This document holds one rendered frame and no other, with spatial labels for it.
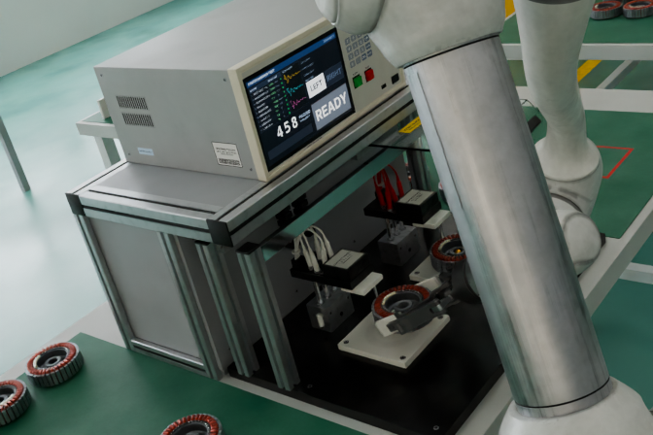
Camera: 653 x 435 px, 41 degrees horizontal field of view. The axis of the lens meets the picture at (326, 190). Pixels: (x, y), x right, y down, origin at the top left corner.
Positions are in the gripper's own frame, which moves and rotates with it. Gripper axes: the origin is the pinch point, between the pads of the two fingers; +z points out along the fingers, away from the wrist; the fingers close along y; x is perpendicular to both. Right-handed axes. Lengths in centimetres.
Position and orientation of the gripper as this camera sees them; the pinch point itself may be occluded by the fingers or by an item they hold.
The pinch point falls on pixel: (404, 308)
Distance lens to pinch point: 155.3
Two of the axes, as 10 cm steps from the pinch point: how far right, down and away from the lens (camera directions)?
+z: -5.5, 3.5, 7.6
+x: 5.8, 8.2, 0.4
